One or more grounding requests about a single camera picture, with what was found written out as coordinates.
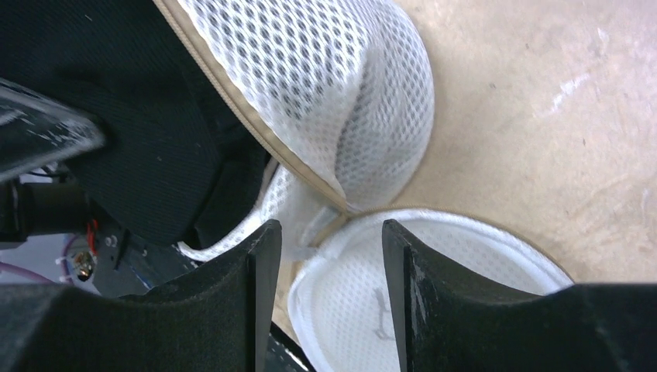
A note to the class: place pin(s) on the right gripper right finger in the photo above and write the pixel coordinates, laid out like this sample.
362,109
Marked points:
449,318

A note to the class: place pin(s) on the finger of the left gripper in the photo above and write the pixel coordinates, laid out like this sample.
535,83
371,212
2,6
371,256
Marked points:
37,131

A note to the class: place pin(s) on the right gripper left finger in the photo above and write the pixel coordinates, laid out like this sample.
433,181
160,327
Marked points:
215,318

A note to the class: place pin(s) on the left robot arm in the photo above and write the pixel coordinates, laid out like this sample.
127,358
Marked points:
61,206

